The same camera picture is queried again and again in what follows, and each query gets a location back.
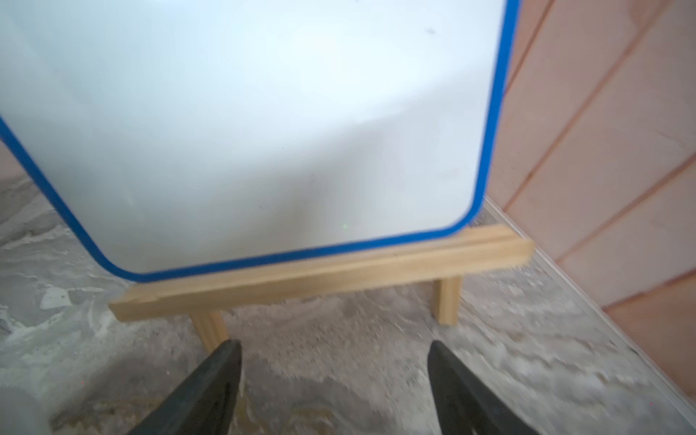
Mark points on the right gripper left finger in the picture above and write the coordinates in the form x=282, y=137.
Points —
x=204, y=402

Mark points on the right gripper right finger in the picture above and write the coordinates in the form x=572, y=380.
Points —
x=464, y=404

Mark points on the wooden board easel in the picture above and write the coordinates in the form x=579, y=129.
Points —
x=445, y=261

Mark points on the white board blue frame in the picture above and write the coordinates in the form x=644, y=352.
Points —
x=179, y=138

